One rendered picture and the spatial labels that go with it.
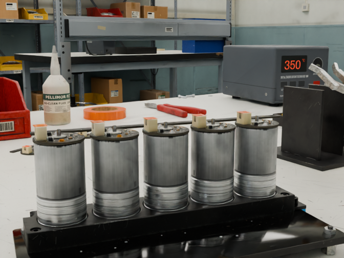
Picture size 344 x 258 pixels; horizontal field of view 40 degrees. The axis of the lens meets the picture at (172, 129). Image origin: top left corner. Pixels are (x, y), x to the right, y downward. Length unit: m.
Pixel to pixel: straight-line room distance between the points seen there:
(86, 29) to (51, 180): 2.62
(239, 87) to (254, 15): 5.55
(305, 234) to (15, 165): 0.27
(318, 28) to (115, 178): 5.55
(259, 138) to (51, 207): 0.12
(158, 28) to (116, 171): 2.89
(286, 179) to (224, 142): 0.14
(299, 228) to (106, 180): 0.11
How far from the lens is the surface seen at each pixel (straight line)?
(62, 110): 0.62
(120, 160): 0.23
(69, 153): 0.23
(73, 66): 2.87
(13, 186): 0.38
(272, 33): 6.16
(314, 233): 0.26
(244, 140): 0.27
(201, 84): 6.23
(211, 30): 3.41
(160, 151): 0.24
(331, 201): 0.34
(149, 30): 3.07
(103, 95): 5.01
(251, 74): 0.81
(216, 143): 0.25
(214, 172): 0.26
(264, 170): 0.27
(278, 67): 0.77
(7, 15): 4.47
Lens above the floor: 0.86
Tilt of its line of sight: 11 degrees down
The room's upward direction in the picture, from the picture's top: straight up
